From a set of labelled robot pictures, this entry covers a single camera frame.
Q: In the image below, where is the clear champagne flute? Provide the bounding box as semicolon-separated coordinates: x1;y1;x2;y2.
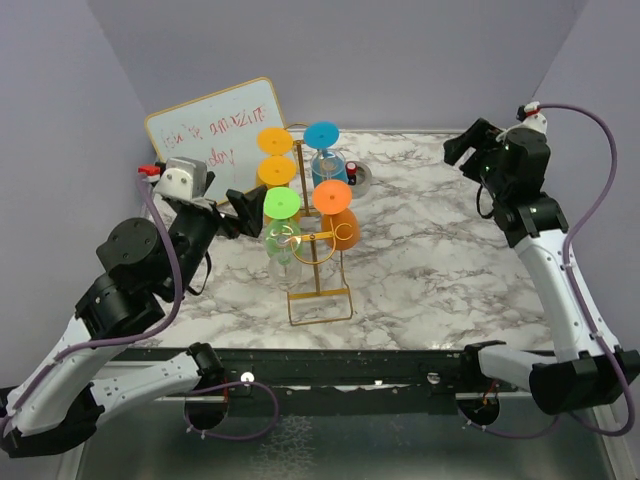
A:
265;233;302;291

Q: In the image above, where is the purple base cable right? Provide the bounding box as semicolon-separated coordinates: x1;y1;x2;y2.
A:
464;409;564;440

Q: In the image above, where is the blue plastic wine glass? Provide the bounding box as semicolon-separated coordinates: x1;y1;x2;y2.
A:
303;121;349;185

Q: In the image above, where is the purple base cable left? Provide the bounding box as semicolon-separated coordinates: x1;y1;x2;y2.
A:
183;380;281;441

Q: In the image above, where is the small whiteboard with yellow frame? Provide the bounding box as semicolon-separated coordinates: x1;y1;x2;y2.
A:
144;77;284;203

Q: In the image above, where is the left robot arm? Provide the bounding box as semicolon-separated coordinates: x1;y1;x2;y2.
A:
1;172;267;458

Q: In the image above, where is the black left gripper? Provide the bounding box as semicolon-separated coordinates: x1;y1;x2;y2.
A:
167;172;269;298

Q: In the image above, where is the clear tape roll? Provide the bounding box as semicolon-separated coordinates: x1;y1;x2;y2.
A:
351;161;373;199

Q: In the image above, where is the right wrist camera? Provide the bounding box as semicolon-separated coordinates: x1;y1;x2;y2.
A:
496;101;548;142

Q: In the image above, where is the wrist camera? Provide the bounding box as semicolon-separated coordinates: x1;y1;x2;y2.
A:
138;157;207;202
496;101;548;142

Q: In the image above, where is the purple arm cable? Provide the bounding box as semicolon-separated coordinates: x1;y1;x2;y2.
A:
0;174;186;441
539;102;637;437

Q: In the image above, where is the frosted clear tumbler glass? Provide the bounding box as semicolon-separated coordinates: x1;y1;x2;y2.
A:
311;149;348;187

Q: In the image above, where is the gold wire wine glass rack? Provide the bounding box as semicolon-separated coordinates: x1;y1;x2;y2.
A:
282;135;354;326

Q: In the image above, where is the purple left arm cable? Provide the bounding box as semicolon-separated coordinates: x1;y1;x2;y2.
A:
0;174;186;441

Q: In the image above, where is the small bottle with red cap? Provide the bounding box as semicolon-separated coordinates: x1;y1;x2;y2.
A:
345;161;358;186

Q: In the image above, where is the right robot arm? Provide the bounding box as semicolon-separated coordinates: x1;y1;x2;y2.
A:
444;118;639;415

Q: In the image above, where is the green plastic wine glass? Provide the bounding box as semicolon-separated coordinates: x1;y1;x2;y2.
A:
263;187;301;257

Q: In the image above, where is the yellow plastic wine glass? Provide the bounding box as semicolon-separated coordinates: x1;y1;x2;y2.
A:
257;127;294;156
256;155;297;188

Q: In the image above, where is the black front rail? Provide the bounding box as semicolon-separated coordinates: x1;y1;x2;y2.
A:
119;345;531;419

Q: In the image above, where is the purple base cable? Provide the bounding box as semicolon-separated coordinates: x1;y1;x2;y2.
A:
464;409;564;440
183;380;281;441

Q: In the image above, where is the orange plastic wine glass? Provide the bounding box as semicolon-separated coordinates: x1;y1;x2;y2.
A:
312;180;360;251

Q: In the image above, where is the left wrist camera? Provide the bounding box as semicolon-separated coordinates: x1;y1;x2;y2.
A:
138;157;207;202

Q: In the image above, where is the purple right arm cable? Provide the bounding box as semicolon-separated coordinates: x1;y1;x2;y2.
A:
539;102;637;437

